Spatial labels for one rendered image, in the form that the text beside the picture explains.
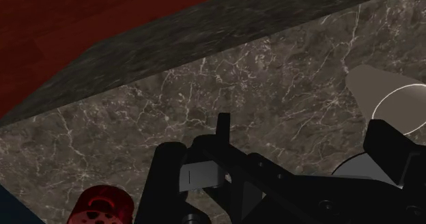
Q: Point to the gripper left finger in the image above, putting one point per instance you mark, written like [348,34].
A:
[166,183]

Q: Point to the grey round dish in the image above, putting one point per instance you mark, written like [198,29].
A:
[362,166]

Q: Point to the beige cup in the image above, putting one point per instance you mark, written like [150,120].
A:
[369,90]

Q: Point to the red round shaker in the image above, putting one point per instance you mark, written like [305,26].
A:
[100,205]

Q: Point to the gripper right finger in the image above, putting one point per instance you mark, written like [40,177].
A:
[389,146]

